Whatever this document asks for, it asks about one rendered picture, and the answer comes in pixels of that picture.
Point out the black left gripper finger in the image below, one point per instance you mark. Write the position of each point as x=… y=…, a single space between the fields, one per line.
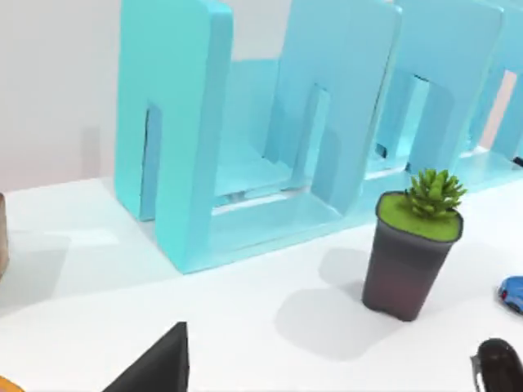
x=161 y=365

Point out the orange object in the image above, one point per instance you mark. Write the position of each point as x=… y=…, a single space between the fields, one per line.
x=10 y=387

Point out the brown bread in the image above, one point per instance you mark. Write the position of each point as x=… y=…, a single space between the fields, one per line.
x=3 y=237

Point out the grey plant pot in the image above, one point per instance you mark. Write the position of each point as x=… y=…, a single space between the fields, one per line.
x=408 y=261

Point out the light blue rack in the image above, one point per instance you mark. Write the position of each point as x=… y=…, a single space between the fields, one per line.
x=310 y=122

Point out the black stapler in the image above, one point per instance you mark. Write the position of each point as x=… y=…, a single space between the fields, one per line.
x=500 y=367

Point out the blue toy car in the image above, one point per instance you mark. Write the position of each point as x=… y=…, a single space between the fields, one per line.
x=512 y=293

